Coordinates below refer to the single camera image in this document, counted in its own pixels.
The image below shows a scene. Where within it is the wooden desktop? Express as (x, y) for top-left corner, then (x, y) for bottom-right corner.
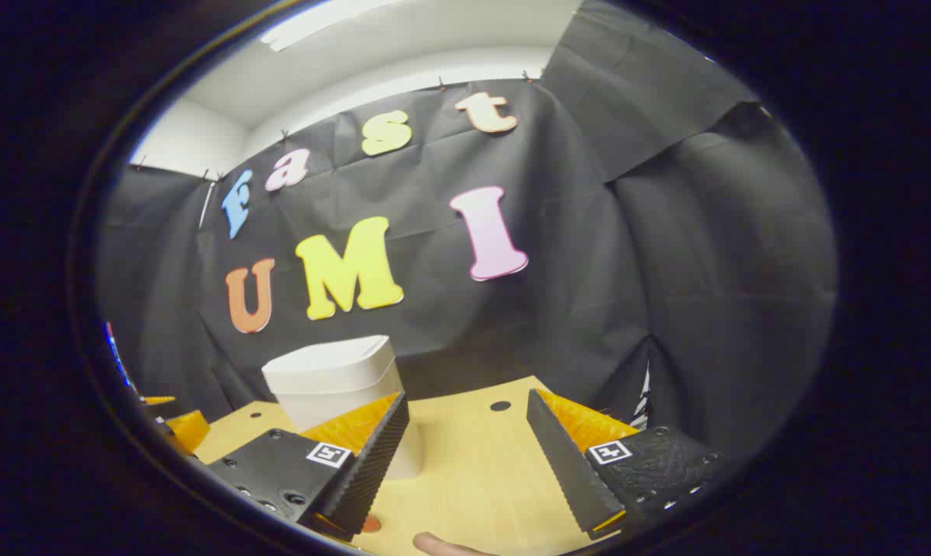
(191, 376), (644, 556)

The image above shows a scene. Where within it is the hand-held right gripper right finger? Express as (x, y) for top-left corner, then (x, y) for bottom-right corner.
(526, 388), (725, 540)

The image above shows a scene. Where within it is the white desktop garbage bin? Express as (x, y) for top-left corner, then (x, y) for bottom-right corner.
(262, 334), (424, 481)

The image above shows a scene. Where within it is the computer monitor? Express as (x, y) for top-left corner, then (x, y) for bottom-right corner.
(104, 322), (136, 391)

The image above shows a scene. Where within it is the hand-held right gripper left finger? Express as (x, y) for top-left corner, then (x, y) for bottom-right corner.
(207, 392), (411, 541)

